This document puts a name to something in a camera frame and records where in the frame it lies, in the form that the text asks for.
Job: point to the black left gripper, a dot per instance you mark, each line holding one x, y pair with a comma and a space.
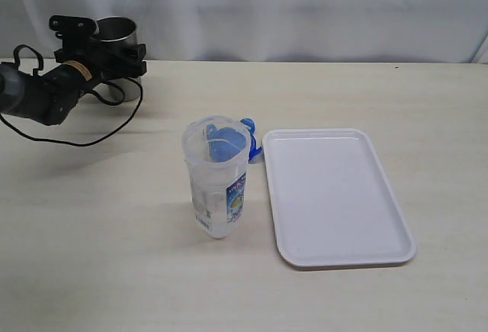
82, 57

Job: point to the stainless steel cup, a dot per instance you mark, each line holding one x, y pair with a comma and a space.
118, 32

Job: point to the blue container lid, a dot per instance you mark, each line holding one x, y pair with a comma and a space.
252, 145

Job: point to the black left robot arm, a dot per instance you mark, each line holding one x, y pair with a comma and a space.
33, 96

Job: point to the clear plastic container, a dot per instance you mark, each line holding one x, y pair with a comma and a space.
217, 189

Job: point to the white plastic tray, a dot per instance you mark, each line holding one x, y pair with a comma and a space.
331, 202

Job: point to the white backdrop cloth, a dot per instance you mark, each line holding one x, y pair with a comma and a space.
451, 31

